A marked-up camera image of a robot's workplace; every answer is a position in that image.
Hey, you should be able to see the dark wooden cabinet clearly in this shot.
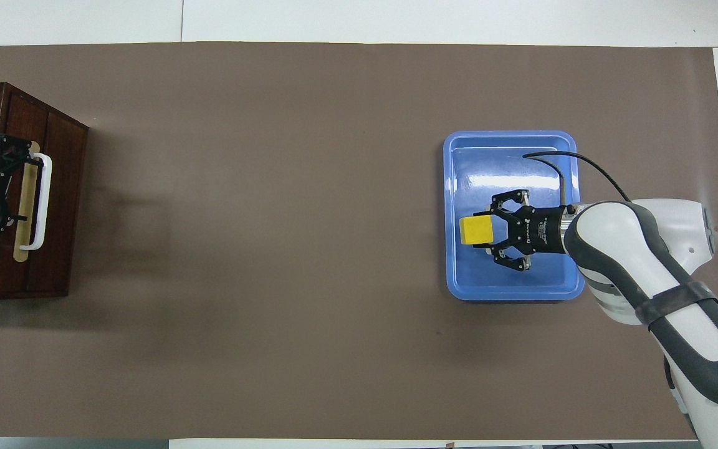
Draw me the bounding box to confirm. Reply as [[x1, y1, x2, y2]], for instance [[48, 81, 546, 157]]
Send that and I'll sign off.
[[0, 81, 90, 301]]

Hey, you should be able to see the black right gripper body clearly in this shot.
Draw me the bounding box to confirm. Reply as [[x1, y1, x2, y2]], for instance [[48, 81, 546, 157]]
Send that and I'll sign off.
[[517, 206, 575, 256]]

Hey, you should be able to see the brown table mat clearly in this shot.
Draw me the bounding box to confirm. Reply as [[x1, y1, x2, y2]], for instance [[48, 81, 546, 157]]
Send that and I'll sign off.
[[0, 41, 718, 441]]

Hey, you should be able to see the yellow cube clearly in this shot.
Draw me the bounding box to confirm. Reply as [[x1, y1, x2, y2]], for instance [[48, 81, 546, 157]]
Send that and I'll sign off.
[[459, 215, 495, 246]]

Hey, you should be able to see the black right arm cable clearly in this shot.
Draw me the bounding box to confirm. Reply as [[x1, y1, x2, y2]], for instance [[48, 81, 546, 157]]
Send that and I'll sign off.
[[522, 151, 633, 208]]

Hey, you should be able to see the blue plastic tray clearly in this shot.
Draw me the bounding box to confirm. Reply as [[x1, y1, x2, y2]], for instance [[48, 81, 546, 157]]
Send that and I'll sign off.
[[443, 130, 586, 302]]

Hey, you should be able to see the wooden drawer with white handle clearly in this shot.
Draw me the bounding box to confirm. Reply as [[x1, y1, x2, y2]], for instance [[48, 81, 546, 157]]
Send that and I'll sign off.
[[0, 84, 54, 299]]

